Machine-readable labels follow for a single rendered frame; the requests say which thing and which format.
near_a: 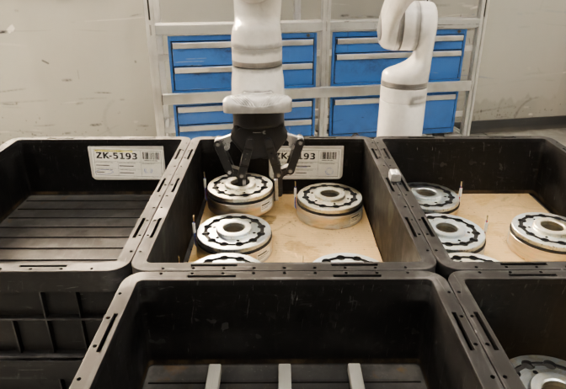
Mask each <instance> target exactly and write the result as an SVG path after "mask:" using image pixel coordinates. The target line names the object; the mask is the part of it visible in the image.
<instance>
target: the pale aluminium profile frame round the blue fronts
mask: <svg viewBox="0 0 566 389"><path fill-rule="evenodd" d="M489 2H490V0H478V11H477V18H480V22H479V27H478V28H475V30H474V36H473V44H472V45H465V50H464V51H471V58H470V64H469V70H468V76H467V81H448V82H428V88H427V93H436V92H454V91H466V93H465V99H464V105H463V111H456V116H455V117H458V116H461V117H462V122H461V128H460V130H459V129H458V128H456V127H455V126H454V128H453V132H447V133H448V134H446V135H445V134H444V133H432V136H469V134H470V128H471V123H472V117H473V106H474V101H475V95H476V90H477V84H478V74H479V68H480V62H481V56H482V51H483V41H484V35H485V30H486V23H487V18H488V12H489ZM143 6H144V14H145V22H146V31H147V46H148V55H149V63H150V71H151V79H152V95H153V103H154V111H155V120H156V128H157V136H172V135H171V133H175V124H174V116H169V107H168V106H169V105H170V104H205V103H222V102H223V99H224V98H225V97H226V96H231V95H232V91H215V92H198V93H168V90H167V80H166V71H165V62H166V61H169V57H168V55H164V52H163V36H162V35H156V34H155V23H161V16H160V7H159V0H143ZM483 19H484V22H483ZM293 20H301V0H293ZM321 21H323V31H320V50H317V56H320V59H319V87H313V88H284V95H288V96H289V97H290V98H291V99H311V98H318V109H315V116H318V119H315V125H318V132H316V131H315V132H314V136H328V131H327V124H329V118H327V115H329V108H328V98H330V97H348V96H366V95H380V92H381V84H372V85H352V86H333V87H329V86H328V70H329V56H331V55H332V50H330V49H329V46H330V22H331V0H321ZM326 21H328V29H327V31H326ZM482 24H483V27H482ZM149 25H151V27H152V35H150V29H149ZM422 136H427V135H426V134H422Z"/></svg>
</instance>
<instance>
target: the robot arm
mask: <svg viewBox="0 0 566 389"><path fill-rule="evenodd" d="M233 2H234V25H233V27H232V95H231V96H226V97H225V98H224V99H223V112H224V113H227V114H232V115H233V128H232V131H231V134H229V135H226V136H216V138H215V141H214V147H215V148H216V152H217V154H218V157H219V158H220V160H221V163H222V166H223V168H224V170H225V172H226V175H227V176H234V177H236V178H237V179H238V186H244V185H247V184H248V175H246V173H247V170H248V165H249V161H250V159H256V158H263V159H269V160H270V164H271V167H272V169H273V172H274V174H273V176H274V199H275V201H276V200H279V197H281V196H282V195H283V187H282V179H283V177H284V176H286V175H287V174H289V175H292V174H293V173H294V172H295V169H296V165H297V163H298V160H299V157H300V155H301V152H302V148H303V146H304V143H305V142H304V139H303V135H301V134H298V135H293V134H290V133H287V130H286V128H285V118H284V113H288V112H291V111H292V99H291V98H290V97H289V96H288V95H284V76H283V71H282V39H281V30H280V13H281V0H233ZM437 25H438V11H437V7H436V5H435V4H434V3H433V2H429V1H415V0H385V1H384V4H383V6H382V11H381V13H380V16H379V20H378V26H377V38H378V41H379V44H380V45H381V47H382V48H384V49H387V50H390V51H414V52H413V54H412V56H411V57H410V58H408V59H407V60H405V61H403V62H401V63H398V64H397V65H394V66H391V67H388V68H386V69H385V70H384V71H383V72H382V81H381V92H380V103H379V114H378V124H377V134H376V137H378V136H422V130H423V124H424V116H425V103H426V95H427V88H428V81H429V75H430V66H431V59H432V54H433V50H434V44H435V36H436V31H437V29H438V26H437ZM231 141H232V142H233V143H234V144H235V145H236V146H237V148H238V149H239V150H240V151H241V153H242V157H241V161H240V164H239V167H238V166H235V165H234V164H233V162H232V159H231V156H230V154H229V152H228V150H229V148H230V142H231ZM285 141H289V148H290V149H291V152H290V155H289V157H288V159H287V162H286V164H285V165H282V166H281V165H280V160H279V156H278V153H277V152H278V151H279V150H280V148H281V147H282V145H283V144H284V143H285Z"/></svg>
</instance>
